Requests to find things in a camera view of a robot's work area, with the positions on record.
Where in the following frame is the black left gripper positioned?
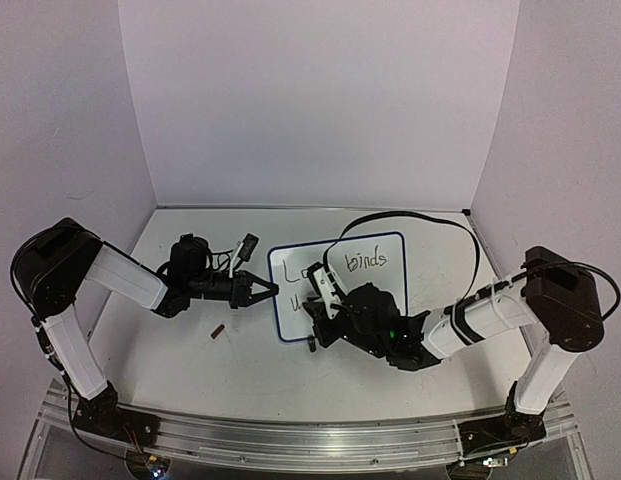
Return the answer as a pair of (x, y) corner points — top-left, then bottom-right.
(188, 267), (282, 307)

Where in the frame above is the red marker cap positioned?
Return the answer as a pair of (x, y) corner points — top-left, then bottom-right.
(211, 325), (225, 340)

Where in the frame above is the blue framed whiteboard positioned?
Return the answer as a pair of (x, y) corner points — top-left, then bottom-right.
(268, 231), (408, 343)

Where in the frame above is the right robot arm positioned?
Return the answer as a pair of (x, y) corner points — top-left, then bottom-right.
(303, 246), (612, 457)

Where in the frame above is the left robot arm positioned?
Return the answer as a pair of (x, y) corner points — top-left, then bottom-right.
(10, 217), (279, 447)

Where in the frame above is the wire whiteboard stand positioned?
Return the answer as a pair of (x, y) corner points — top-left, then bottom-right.
(307, 336), (317, 353)

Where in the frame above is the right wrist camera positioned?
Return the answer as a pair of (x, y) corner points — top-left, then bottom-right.
(307, 262), (346, 320)

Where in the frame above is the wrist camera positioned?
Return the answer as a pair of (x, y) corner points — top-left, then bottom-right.
(307, 262), (346, 320)
(228, 233), (259, 278)

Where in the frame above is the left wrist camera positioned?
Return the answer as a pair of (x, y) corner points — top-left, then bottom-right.
(228, 233), (259, 278)

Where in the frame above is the aluminium front rail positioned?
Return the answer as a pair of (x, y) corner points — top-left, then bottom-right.
(17, 385), (594, 479)

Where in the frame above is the black camera cable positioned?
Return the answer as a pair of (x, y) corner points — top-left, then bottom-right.
(323, 210), (482, 304)

